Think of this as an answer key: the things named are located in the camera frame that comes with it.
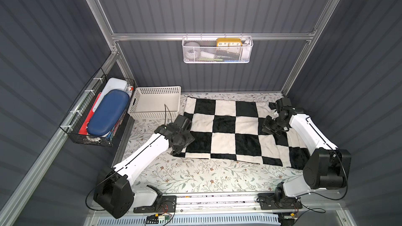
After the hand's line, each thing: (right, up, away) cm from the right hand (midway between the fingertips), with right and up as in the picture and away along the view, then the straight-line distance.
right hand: (266, 128), depth 86 cm
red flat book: (-85, +3, -21) cm, 88 cm away
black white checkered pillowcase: (-17, -3, +13) cm, 21 cm away
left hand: (-42, -7, -5) cm, 43 cm away
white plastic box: (-81, +24, -8) cm, 85 cm away
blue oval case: (-77, +9, -18) cm, 79 cm away
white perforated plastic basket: (-72, +15, +32) cm, 80 cm away
